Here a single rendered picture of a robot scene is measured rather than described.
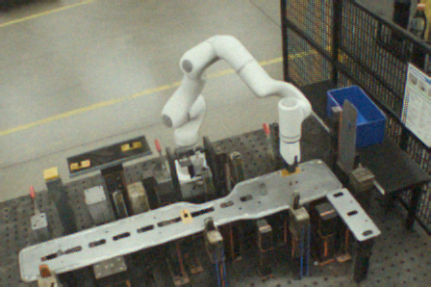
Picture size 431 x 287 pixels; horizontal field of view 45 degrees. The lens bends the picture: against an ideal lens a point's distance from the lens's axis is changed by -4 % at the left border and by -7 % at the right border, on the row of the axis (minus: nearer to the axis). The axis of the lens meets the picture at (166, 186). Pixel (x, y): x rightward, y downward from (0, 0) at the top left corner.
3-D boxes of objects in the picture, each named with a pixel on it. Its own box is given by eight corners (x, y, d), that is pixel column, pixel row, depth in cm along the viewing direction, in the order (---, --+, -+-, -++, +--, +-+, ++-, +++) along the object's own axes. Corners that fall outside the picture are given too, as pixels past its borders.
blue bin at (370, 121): (352, 149, 234) (354, 125, 226) (325, 114, 258) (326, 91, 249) (385, 142, 235) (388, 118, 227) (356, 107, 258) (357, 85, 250)
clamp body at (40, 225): (54, 287, 245) (29, 232, 221) (51, 270, 253) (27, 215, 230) (73, 281, 246) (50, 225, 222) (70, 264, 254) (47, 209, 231)
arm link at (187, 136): (168, 142, 269) (163, 101, 253) (194, 123, 277) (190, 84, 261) (187, 151, 262) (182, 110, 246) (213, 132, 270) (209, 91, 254)
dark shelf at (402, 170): (386, 198, 213) (387, 193, 211) (292, 92, 281) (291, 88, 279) (430, 183, 215) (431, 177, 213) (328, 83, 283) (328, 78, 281)
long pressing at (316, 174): (22, 289, 208) (20, 286, 207) (18, 249, 225) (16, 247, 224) (345, 190, 222) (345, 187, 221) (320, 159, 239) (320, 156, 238)
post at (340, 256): (339, 263, 230) (343, 216, 211) (327, 246, 238) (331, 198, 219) (351, 258, 230) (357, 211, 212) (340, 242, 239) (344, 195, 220)
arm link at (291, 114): (289, 120, 215) (275, 132, 211) (288, 92, 207) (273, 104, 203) (306, 128, 210) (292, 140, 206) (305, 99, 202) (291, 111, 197)
